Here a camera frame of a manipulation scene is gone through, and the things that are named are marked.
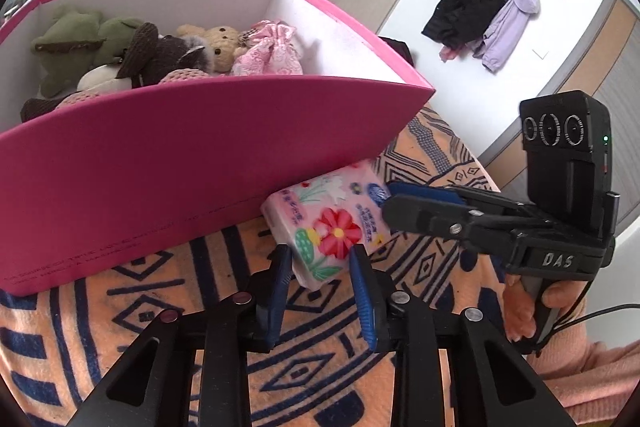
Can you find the black jacket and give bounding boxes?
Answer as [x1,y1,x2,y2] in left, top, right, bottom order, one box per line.
[422,0,513,51]

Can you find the folded dark clothes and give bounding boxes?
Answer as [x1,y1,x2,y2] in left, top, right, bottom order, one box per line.
[382,36,416,68]

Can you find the floral tissue packet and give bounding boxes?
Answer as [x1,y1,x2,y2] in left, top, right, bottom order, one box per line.
[260,159,393,292]

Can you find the orange patterned blanket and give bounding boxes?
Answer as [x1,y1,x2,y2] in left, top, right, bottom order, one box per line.
[0,104,551,427]

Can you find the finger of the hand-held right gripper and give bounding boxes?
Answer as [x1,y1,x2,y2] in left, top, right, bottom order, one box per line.
[382,197,521,266]
[387,181,540,221]

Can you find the lilac jacket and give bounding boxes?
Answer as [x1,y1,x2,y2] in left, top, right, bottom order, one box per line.
[472,0,541,72]

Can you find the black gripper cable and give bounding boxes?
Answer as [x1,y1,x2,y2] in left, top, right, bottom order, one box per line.
[537,303,640,355]

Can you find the brown moose plush toy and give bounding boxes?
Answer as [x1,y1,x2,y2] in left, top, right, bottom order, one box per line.
[21,23,211,122]

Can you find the tan teddy bear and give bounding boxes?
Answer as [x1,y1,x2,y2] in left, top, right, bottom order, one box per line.
[176,23,246,75]

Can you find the green plush toy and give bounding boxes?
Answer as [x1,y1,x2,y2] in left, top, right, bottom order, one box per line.
[31,6,146,98]

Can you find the person's right hand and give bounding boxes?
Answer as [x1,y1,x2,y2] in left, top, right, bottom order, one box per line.
[502,274,589,343]

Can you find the person's right forearm pink sleeve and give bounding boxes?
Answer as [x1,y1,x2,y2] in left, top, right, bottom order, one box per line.
[522,299,640,425]

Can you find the pink storage box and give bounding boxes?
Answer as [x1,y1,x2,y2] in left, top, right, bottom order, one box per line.
[0,0,437,298]

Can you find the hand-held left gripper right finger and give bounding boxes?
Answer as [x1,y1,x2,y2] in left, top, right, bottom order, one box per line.
[349,244,576,427]

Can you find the pink knitted plush toy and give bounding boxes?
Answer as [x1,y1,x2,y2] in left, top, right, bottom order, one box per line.
[55,69,226,110]

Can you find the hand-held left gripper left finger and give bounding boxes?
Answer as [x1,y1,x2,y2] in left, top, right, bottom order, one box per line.
[65,244,294,427]

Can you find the pink lace doll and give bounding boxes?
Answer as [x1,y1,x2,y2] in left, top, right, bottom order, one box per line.
[231,21,305,76]

